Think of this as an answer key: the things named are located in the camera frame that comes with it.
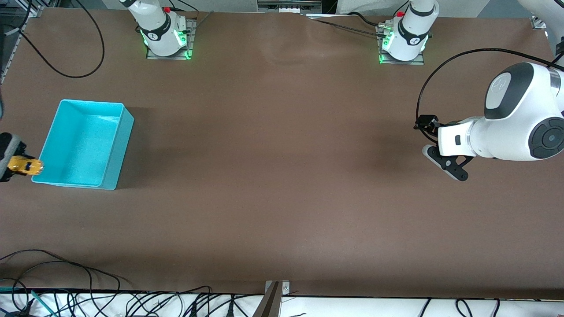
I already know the yellow toy beetle car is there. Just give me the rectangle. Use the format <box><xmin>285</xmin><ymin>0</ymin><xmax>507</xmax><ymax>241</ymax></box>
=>
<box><xmin>6</xmin><ymin>155</ymin><xmax>45</xmax><ymax>176</ymax></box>

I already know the turquoise plastic bin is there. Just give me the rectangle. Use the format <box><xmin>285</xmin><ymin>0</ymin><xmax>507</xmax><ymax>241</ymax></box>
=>
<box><xmin>31</xmin><ymin>99</ymin><xmax>135</xmax><ymax>191</ymax></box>

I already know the white panel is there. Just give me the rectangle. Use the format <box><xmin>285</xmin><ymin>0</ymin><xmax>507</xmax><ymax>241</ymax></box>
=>
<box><xmin>337</xmin><ymin>0</ymin><xmax>410</xmax><ymax>16</ymax></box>

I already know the grey power strip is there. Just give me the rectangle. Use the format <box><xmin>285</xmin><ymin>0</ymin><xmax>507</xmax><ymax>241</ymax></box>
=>
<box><xmin>257</xmin><ymin>0</ymin><xmax>323</xmax><ymax>15</ymax></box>

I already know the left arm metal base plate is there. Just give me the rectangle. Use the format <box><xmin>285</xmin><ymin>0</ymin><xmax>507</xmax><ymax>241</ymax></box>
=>
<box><xmin>378</xmin><ymin>24</ymin><xmax>425</xmax><ymax>66</ymax></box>

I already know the black looped cable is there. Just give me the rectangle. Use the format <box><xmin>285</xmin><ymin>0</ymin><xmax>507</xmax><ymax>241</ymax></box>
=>
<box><xmin>0</xmin><ymin>261</ymin><xmax>122</xmax><ymax>293</ymax></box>
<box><xmin>126</xmin><ymin>286</ymin><xmax>213</xmax><ymax>317</ymax></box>
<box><xmin>0</xmin><ymin>277</ymin><xmax>33</xmax><ymax>317</ymax></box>
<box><xmin>0</xmin><ymin>249</ymin><xmax>94</xmax><ymax>293</ymax></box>

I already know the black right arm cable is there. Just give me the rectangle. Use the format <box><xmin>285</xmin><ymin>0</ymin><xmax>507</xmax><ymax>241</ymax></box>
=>
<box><xmin>0</xmin><ymin>0</ymin><xmax>105</xmax><ymax>79</ymax></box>

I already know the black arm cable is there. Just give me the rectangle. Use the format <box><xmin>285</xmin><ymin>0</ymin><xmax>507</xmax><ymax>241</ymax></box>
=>
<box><xmin>415</xmin><ymin>48</ymin><xmax>564</xmax><ymax>128</ymax></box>
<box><xmin>0</xmin><ymin>0</ymin><xmax>105</xmax><ymax>79</ymax></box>

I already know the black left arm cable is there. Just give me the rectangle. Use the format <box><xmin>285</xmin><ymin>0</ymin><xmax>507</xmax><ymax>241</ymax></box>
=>
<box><xmin>415</xmin><ymin>48</ymin><xmax>564</xmax><ymax>128</ymax></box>

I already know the thick black base cable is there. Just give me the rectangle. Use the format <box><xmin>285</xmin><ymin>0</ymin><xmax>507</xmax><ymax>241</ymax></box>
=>
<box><xmin>348</xmin><ymin>11</ymin><xmax>382</xmax><ymax>27</ymax></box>

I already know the thin black base cable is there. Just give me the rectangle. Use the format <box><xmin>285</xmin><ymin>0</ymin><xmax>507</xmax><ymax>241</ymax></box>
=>
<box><xmin>314</xmin><ymin>18</ymin><xmax>380</xmax><ymax>37</ymax></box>

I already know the aluminium frame rail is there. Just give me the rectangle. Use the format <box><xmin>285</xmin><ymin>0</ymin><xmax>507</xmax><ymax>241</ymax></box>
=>
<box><xmin>0</xmin><ymin>0</ymin><xmax>44</xmax><ymax>86</ymax></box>

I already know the metal table edge bracket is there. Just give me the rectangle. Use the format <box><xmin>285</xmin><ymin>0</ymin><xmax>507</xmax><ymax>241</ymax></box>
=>
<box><xmin>265</xmin><ymin>280</ymin><xmax>290</xmax><ymax>296</ymax></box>

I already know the grey thin cable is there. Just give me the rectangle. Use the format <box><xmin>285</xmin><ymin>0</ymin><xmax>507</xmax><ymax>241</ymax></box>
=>
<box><xmin>193</xmin><ymin>11</ymin><xmax>215</xmax><ymax>29</ymax></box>

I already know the grey camera stand pole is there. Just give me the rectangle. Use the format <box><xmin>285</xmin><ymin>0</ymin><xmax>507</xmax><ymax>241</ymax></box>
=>
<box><xmin>252</xmin><ymin>282</ymin><xmax>282</xmax><ymax>317</ymax></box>

